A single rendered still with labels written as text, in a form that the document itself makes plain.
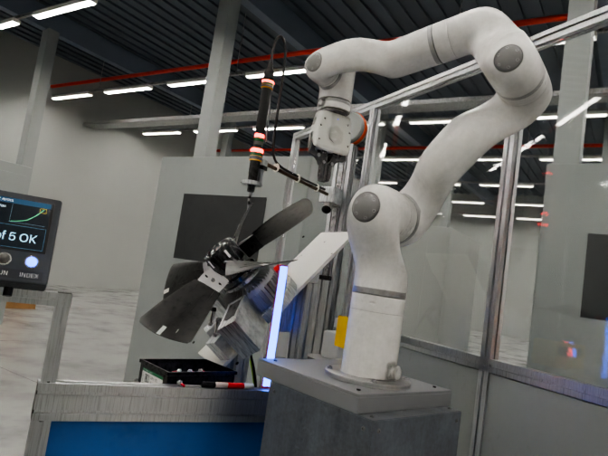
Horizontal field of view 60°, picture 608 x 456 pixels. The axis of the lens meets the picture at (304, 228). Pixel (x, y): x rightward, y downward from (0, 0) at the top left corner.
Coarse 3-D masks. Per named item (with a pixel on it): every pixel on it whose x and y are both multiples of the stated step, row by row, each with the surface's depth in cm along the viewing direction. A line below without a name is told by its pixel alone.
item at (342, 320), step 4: (340, 316) 154; (344, 316) 153; (340, 320) 153; (344, 320) 151; (340, 324) 153; (344, 324) 151; (340, 328) 152; (344, 328) 150; (336, 332) 154; (340, 332) 152; (344, 332) 150; (336, 336) 154; (340, 336) 151; (344, 336) 150; (336, 340) 153; (340, 340) 151; (344, 340) 149; (336, 344) 153; (340, 344) 151; (344, 344) 149
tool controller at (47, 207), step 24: (0, 192) 109; (0, 216) 107; (24, 216) 109; (48, 216) 112; (0, 240) 106; (24, 240) 108; (48, 240) 111; (0, 264) 105; (48, 264) 109; (24, 288) 111
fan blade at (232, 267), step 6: (228, 264) 159; (234, 264) 158; (240, 264) 156; (246, 264) 155; (252, 264) 154; (258, 264) 153; (270, 264) 151; (228, 270) 152; (234, 270) 150; (240, 270) 149; (246, 270) 148
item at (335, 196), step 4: (328, 188) 228; (332, 188) 227; (336, 188) 227; (328, 192) 227; (332, 192) 227; (336, 192) 228; (340, 192) 232; (320, 196) 229; (324, 196) 228; (328, 196) 227; (332, 196) 226; (336, 196) 228; (340, 196) 232; (320, 200) 229; (324, 200) 228; (328, 200) 227; (332, 200) 226; (336, 200) 228; (340, 200) 232; (332, 204) 233; (336, 204) 231; (340, 204) 233
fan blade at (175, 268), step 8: (176, 264) 202; (184, 264) 197; (192, 264) 193; (200, 264) 190; (168, 272) 204; (176, 272) 199; (184, 272) 195; (192, 272) 192; (200, 272) 189; (168, 280) 201; (176, 280) 197; (184, 280) 193; (176, 288) 195
